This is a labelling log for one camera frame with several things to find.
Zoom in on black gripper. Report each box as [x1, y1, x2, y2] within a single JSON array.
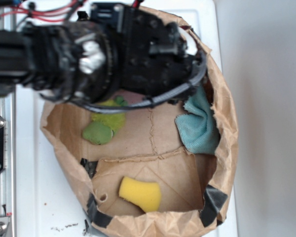
[[90, 2, 200, 99]]

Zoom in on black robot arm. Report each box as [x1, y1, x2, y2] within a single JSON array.
[[0, 0, 206, 110]]

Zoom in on light blue microfiber cloth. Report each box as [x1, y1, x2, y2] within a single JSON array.
[[175, 86, 220, 155]]

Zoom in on green plush frog toy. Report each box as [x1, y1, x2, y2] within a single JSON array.
[[82, 96, 129, 146]]

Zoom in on yellow sponge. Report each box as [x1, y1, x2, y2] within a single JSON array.
[[118, 176, 162, 213]]

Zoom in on brown paper bag tray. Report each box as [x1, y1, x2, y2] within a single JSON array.
[[40, 7, 238, 237]]

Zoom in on red wires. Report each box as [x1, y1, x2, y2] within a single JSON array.
[[9, 0, 89, 24]]

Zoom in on aluminium frame rail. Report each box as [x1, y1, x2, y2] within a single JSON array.
[[0, 77, 16, 237]]

